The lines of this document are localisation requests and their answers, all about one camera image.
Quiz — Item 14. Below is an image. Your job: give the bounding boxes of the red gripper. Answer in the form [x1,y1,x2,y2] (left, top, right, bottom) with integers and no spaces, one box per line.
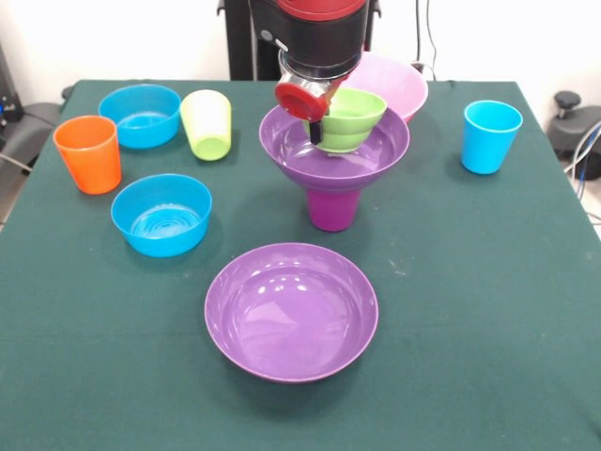
[273,73,349,145]

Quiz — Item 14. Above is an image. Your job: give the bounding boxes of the purple bowl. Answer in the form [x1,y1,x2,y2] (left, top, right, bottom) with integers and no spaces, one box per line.
[258,103,411,194]
[204,241,380,384]

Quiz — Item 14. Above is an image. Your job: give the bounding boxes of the green ribbed bowl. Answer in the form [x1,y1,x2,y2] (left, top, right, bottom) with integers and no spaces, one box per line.
[302,87,390,155]

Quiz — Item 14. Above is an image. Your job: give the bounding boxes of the purple cup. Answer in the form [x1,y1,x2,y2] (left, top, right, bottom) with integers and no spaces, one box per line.
[307,186,362,233]

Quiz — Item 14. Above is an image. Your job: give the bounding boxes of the lime green cup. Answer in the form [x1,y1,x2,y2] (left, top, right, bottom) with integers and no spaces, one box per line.
[179,89,233,163]

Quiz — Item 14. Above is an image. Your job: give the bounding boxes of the blue bowl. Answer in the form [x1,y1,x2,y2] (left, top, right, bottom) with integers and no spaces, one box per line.
[110,173,213,258]
[97,84,182,150]

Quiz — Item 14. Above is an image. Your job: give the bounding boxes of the large pink bowl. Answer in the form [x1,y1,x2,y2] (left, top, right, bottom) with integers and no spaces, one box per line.
[346,51,429,124]

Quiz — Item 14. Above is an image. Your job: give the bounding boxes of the blue cup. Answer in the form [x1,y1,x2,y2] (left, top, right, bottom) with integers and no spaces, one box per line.
[460,100,524,176]

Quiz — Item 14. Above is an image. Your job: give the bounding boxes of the orange cup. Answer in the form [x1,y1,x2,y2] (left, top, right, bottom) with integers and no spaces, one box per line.
[52,115,123,195]

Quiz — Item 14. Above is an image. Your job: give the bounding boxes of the black knob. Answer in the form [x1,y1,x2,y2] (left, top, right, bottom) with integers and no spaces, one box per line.
[552,90,584,124]

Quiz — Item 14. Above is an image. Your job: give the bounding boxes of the dark grey base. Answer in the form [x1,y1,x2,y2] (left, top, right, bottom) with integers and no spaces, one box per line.
[547,105,601,163]

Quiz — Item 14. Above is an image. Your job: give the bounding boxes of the dark green tablecloth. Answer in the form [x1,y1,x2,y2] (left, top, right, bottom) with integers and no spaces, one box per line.
[0,78,601,451]

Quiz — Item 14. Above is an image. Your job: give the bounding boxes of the grey chair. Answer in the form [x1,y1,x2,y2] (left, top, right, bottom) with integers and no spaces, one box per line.
[0,101,63,171]

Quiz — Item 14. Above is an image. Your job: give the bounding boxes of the black equipment box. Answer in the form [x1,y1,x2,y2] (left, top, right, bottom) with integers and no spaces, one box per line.
[0,41,24,142]

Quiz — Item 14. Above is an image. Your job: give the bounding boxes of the black wall cable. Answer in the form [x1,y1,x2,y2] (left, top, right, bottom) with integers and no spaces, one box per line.
[410,0,439,81]

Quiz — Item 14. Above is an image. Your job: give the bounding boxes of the blue and grey cables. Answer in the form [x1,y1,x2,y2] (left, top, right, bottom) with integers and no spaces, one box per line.
[562,119,601,222]

